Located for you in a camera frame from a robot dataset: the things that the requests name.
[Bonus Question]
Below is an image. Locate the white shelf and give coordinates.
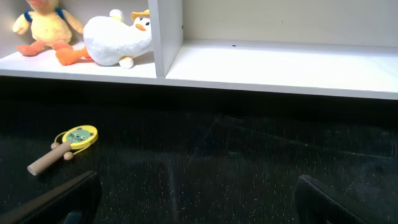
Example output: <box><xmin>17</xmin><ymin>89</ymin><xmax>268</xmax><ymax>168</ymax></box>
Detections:
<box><xmin>0</xmin><ymin>0</ymin><xmax>398</xmax><ymax>101</ymax></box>

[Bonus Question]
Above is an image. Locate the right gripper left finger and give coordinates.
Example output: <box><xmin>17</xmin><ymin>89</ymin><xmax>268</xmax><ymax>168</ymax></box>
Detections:
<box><xmin>0</xmin><ymin>170</ymin><xmax>103</xmax><ymax>224</ymax></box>

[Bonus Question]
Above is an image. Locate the yellow plush duck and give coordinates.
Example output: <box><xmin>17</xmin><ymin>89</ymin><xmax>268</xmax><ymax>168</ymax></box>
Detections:
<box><xmin>12</xmin><ymin>0</ymin><xmax>85</xmax><ymax>57</ymax></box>

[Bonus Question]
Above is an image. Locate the yellow rattle drum toy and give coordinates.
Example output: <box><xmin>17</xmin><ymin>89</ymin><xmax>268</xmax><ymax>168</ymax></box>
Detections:
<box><xmin>26</xmin><ymin>124</ymin><xmax>99</xmax><ymax>177</ymax></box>

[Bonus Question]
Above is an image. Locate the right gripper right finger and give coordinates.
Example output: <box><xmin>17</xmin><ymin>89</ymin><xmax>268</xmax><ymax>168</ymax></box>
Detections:
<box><xmin>293</xmin><ymin>174</ymin><xmax>388</xmax><ymax>224</ymax></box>

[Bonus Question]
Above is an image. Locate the white plush duck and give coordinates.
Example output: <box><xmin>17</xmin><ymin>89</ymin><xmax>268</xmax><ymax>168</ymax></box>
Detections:
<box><xmin>55</xmin><ymin>8</ymin><xmax>154</xmax><ymax>70</ymax></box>

